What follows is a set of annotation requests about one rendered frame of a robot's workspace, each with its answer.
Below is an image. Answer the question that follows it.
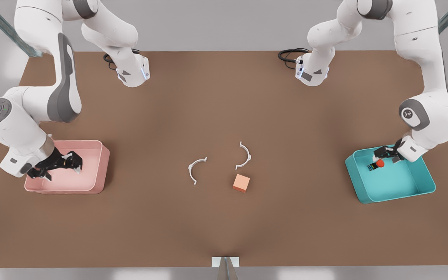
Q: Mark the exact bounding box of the pink storage box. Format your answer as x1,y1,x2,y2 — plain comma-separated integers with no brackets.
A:
24,140,110,194

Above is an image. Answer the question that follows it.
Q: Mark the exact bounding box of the blue storage box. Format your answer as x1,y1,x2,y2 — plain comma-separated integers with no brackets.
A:
345,146,436,204

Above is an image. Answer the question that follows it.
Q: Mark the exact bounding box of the white curved clip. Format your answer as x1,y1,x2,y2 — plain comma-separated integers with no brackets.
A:
235,142,252,170
188,157,208,185

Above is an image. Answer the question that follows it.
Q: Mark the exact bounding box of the orange cube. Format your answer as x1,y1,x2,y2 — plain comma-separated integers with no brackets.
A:
232,173,251,193

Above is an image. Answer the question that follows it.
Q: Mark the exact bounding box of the black cable loop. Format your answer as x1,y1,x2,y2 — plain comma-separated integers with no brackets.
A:
278,48,311,71
103,48,142,71

